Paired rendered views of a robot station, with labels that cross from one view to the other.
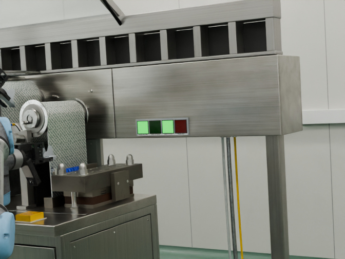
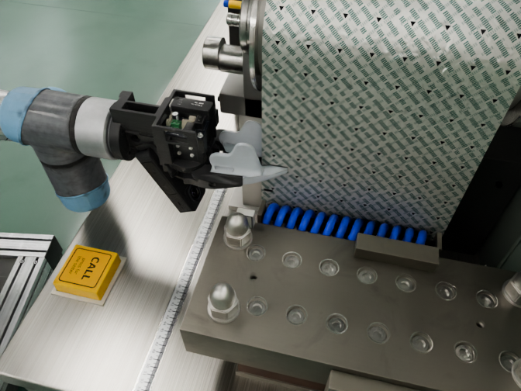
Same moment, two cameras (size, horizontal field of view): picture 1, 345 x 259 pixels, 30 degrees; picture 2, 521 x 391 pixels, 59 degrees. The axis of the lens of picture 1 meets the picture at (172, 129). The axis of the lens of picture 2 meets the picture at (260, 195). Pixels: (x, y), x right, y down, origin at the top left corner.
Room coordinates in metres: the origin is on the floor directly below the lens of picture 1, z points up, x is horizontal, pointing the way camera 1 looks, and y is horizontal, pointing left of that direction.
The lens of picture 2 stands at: (2.40, 0.11, 1.49)
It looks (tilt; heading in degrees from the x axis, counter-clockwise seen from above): 49 degrees down; 74
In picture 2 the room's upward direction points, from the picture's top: straight up
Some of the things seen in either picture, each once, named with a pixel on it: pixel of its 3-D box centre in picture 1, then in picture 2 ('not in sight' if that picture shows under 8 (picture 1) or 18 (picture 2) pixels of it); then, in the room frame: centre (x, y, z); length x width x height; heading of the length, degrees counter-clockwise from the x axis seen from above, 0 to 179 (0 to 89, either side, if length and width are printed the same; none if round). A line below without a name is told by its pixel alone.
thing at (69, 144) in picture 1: (68, 150); (360, 171); (2.61, 0.43, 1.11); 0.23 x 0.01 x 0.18; 150
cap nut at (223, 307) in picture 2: (82, 168); (222, 298); (2.43, 0.35, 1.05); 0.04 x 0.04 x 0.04
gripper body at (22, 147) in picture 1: (27, 154); (167, 134); (2.41, 0.55, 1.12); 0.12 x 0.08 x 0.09; 150
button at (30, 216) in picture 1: (29, 216); (87, 271); (2.25, 0.52, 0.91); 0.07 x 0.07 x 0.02; 60
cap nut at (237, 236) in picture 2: (61, 168); (236, 226); (2.46, 0.43, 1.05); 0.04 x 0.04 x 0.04
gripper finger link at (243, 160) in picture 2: (50, 152); (247, 160); (2.49, 0.48, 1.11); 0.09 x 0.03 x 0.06; 149
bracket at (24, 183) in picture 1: (23, 169); (246, 133); (2.52, 0.59, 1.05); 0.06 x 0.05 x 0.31; 150
